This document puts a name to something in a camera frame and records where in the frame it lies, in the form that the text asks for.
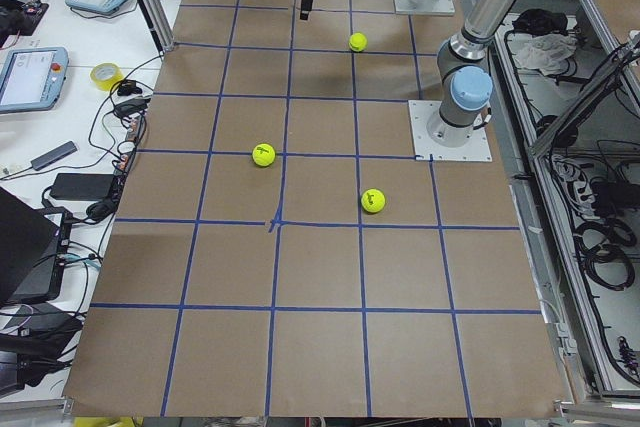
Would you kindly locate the black power adapter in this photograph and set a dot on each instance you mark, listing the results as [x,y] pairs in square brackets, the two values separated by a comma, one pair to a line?
[81,186]

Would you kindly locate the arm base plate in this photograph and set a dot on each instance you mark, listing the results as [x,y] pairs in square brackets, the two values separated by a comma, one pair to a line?
[435,140]
[441,8]

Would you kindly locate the tennis ball near gripper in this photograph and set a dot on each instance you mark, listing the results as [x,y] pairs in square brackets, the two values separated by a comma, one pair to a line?
[263,155]

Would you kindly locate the grey teach pendant near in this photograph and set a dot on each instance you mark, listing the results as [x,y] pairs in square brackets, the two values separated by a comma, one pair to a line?
[32,79]

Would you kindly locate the yellow tape roll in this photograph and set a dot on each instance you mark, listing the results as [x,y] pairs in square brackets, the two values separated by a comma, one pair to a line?
[106,75]

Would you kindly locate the white crumpled cloth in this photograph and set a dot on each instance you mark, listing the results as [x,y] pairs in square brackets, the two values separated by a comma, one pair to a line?
[548,54]

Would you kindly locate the tennis ball front left corner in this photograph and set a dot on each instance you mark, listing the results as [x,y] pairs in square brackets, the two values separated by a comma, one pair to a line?
[373,200]

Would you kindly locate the black laptop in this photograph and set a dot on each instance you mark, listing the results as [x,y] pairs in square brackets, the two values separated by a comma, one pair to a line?
[33,242]

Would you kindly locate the grey usb hub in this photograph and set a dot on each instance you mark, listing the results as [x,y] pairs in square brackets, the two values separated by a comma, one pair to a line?
[53,155]

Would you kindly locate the tennis ball front centre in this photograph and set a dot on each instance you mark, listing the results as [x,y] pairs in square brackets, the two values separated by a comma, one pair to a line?
[358,42]

